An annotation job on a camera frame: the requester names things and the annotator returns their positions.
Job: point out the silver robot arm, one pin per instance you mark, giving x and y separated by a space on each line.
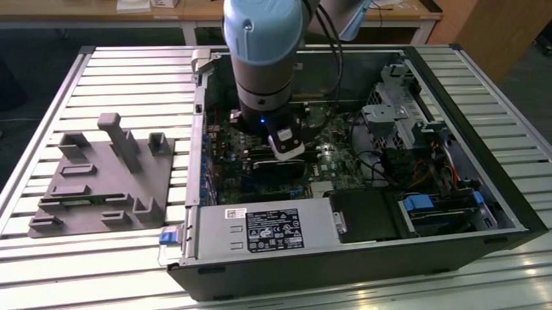
264 38

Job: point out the black RAM slot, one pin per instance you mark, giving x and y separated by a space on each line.
259 149
259 156

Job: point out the black drive bay cover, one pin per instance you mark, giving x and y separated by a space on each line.
367 216

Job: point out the black graphics card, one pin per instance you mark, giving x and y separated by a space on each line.
280 171

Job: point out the green motherboard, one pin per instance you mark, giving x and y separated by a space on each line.
342 161

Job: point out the silver chipset heatsink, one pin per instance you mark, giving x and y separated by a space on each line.
323 189

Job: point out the grey metal drive cage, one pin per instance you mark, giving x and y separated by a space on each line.
388 116

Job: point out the grey power supply with label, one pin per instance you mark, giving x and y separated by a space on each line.
216 226

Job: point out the grey parts rack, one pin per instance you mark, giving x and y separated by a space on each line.
108 181

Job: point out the blue case tab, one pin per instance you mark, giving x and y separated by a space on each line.
169 237

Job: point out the hard disk in blue carrier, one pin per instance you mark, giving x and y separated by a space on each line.
416 203

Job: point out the green RAM stick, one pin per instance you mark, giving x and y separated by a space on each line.
82 201

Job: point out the white box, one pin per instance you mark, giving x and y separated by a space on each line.
134 6

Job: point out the black PC case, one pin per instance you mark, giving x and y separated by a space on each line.
303 281

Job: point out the blue plastic clip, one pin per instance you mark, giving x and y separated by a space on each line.
478 198

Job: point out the wooden desk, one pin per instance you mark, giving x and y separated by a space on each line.
65 9

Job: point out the wooden cabinet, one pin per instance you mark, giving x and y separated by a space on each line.
497 32

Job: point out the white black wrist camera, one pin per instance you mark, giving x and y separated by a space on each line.
287 143

